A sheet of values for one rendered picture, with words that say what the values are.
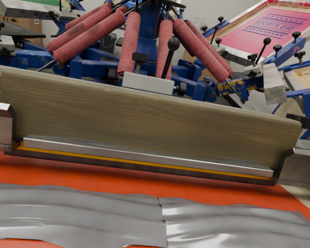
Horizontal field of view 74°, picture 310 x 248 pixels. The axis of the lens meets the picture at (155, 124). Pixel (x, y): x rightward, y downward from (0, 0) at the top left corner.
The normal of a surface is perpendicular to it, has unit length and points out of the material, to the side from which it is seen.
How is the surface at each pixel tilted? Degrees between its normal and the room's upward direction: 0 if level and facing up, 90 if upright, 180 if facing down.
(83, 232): 22
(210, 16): 90
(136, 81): 75
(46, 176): 15
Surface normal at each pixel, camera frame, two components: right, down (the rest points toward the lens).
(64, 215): 0.19, -0.71
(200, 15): 0.07, 0.49
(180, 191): 0.18, -0.96
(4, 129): 0.12, 0.25
